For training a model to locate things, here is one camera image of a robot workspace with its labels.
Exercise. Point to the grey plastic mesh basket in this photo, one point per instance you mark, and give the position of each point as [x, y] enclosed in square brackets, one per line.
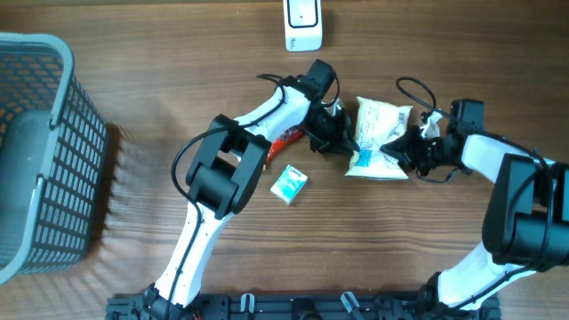
[53, 148]

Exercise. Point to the white barcode scanner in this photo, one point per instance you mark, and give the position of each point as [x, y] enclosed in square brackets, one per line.
[303, 25]

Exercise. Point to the red candy bag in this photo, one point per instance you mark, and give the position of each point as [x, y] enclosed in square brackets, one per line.
[285, 139]

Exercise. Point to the teal tissue pack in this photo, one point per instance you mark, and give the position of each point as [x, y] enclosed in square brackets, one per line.
[289, 184]

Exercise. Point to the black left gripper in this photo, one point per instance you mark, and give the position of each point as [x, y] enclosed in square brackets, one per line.
[343, 135]

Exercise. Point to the yellow snack bag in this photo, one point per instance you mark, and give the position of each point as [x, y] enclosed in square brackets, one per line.
[378, 123]

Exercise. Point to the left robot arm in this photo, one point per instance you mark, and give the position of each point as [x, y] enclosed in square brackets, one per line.
[227, 166]

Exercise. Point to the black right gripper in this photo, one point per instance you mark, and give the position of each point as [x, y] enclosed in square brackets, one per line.
[405, 159]

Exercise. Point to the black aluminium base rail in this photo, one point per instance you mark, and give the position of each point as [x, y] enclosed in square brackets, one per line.
[382, 306]

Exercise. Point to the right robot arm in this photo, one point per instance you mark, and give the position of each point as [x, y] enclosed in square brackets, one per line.
[525, 228]

